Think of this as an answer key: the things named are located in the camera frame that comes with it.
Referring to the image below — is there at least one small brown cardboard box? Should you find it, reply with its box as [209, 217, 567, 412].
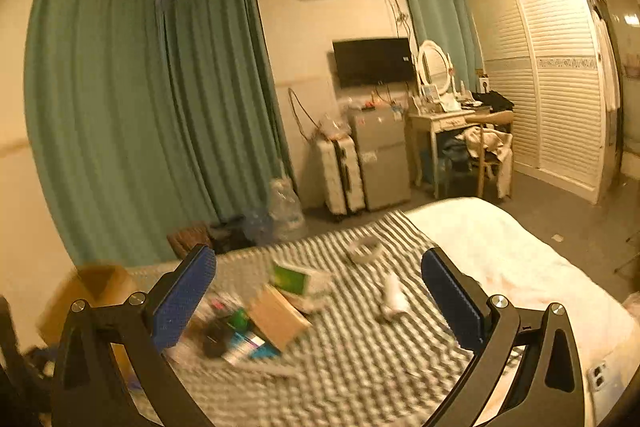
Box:
[247, 285, 311, 351]

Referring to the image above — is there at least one narrow green curtain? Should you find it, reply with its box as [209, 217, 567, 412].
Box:
[407, 0, 483, 91]

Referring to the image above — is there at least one white louvered wardrobe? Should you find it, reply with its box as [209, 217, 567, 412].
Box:
[469, 0, 620, 204]

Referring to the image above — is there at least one black wall television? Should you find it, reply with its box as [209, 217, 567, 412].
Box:
[332, 37, 416, 89]

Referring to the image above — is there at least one grey mini fridge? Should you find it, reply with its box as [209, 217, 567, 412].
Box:
[348, 107, 411, 211]

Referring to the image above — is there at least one large green curtain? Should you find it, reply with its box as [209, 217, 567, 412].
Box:
[24, 0, 292, 267]

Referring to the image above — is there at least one white bed mattress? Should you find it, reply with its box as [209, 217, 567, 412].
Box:
[406, 198, 639, 426]

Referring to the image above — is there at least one green checkered cloth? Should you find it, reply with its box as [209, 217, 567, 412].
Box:
[167, 211, 472, 426]

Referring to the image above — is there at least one patterned brown bag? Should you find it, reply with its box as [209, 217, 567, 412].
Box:
[166, 223, 213, 259]

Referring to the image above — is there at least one green white box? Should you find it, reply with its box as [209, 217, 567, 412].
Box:
[270, 260, 333, 299]

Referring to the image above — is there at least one white dressing table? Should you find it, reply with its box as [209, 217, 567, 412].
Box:
[407, 105, 490, 199]

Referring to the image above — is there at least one white tape roll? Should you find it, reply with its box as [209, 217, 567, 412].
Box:
[347, 235, 386, 265]

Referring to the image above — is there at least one wooden chair with clothes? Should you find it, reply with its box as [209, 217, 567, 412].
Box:
[460, 110, 515, 199]

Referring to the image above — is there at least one white oval vanity mirror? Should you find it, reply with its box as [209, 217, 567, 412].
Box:
[416, 40, 454, 95]

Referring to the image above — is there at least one white tube bottle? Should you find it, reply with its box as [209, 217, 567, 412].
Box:
[381, 272, 411, 322]

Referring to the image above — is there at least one white suitcase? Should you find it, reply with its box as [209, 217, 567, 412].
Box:
[316, 136, 366, 219]

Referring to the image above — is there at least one clear water jug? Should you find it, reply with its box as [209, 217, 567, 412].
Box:
[269, 176, 306, 242]

